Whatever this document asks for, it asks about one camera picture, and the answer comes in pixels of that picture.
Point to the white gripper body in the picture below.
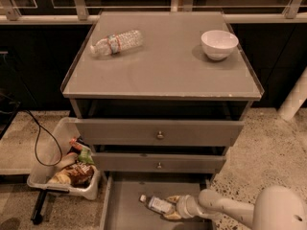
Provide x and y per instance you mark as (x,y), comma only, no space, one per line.
(184,205)

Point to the blue label plastic bottle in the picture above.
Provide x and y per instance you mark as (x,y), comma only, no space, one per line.
(158,205)

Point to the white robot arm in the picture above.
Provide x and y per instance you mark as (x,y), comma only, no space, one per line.
(275,208)

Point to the grey bottom drawer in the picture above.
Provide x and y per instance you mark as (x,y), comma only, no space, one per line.
(124,211)

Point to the grey drawer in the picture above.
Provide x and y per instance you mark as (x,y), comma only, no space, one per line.
(124,211)
(143,132)
(146,163)

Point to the grey middle drawer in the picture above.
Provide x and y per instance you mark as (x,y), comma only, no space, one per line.
(146,163)

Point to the brass top drawer knob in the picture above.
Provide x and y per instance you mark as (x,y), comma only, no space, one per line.
(160,135)

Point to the grey top drawer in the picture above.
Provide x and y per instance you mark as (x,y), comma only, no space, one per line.
(143,132)

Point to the grey drawer cabinet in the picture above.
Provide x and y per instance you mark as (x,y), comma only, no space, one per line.
(169,77)

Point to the clear plastic water bottle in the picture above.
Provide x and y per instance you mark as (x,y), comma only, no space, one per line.
(116,43)

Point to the brown snack bag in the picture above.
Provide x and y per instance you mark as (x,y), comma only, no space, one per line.
(76,175)

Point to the green snack bag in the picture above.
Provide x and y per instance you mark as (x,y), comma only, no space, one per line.
(85,156)

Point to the white plastic bin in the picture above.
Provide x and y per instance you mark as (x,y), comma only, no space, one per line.
(50,152)

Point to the black floor bar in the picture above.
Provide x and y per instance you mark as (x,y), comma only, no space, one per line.
(37,217)

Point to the white ceramic bowl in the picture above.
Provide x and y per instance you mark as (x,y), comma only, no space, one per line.
(218,44)

